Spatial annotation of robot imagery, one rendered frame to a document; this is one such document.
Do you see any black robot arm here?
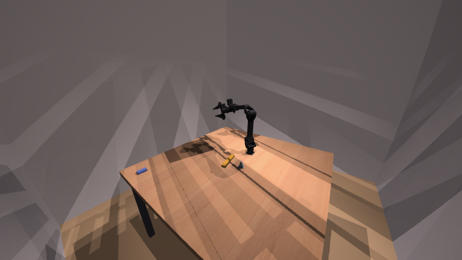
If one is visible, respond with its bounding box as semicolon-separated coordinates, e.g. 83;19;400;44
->
227;99;257;155

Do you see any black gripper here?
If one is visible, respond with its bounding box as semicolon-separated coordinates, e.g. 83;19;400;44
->
213;102;229;120

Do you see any blue flat bar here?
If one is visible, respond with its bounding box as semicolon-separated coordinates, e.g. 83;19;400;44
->
136;168;147;174

